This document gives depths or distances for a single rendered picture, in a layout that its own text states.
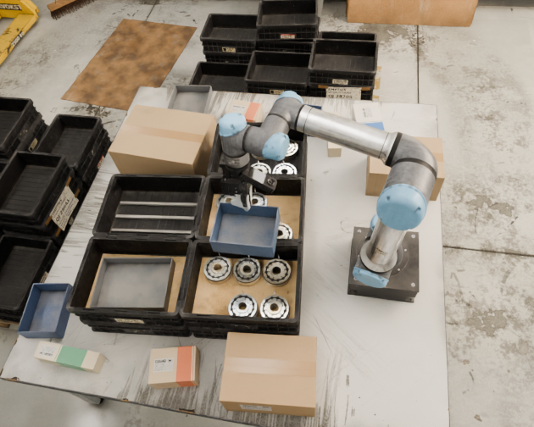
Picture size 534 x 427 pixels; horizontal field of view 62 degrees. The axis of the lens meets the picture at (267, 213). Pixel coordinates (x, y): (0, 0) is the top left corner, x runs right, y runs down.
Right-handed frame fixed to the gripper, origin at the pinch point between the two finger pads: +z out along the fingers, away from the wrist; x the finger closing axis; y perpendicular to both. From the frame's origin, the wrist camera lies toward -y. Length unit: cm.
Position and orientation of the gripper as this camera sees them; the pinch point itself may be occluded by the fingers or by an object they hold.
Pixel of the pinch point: (249, 207)
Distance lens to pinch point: 147.4
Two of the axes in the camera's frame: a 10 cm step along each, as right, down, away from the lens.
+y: -9.8, -1.3, 1.8
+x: -2.2, 7.4, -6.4
